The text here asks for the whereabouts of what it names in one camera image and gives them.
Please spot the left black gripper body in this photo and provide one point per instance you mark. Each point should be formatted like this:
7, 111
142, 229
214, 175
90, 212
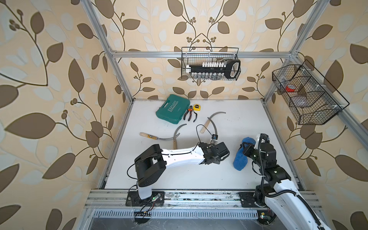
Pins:
216, 161

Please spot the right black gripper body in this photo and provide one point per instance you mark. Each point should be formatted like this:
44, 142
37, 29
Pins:
252, 153

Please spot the blue microfiber rag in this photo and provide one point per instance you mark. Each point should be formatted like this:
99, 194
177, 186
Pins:
241, 155

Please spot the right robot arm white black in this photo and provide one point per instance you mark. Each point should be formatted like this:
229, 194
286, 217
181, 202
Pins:
278, 192

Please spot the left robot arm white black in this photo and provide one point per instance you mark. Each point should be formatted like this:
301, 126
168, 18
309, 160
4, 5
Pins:
152, 163

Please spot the yellow black tape measure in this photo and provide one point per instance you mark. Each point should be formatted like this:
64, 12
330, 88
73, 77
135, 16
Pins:
196, 107

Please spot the green plastic tool case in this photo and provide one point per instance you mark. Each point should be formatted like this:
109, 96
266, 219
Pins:
173, 109

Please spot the red item in basket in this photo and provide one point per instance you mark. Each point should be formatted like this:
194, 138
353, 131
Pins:
290, 88

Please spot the black socket bit holder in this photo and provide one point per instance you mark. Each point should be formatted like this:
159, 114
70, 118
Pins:
226, 70

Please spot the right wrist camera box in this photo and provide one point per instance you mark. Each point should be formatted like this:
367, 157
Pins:
262, 138

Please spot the black red handled pliers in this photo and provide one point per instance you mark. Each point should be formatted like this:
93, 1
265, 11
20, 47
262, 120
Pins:
190, 111

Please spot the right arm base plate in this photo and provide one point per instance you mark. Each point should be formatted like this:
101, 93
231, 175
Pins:
251, 200

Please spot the right wall wire basket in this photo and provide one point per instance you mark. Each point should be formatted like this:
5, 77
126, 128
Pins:
316, 99

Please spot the wall wire basket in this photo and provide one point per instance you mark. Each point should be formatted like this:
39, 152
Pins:
316, 99
197, 55

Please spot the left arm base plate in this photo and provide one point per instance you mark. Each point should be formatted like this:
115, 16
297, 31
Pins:
133, 199

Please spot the back wall wire basket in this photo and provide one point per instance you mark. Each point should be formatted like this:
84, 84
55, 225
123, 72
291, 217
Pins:
197, 55

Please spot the aluminium front rail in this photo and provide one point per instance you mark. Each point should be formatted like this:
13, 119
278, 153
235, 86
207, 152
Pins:
181, 199

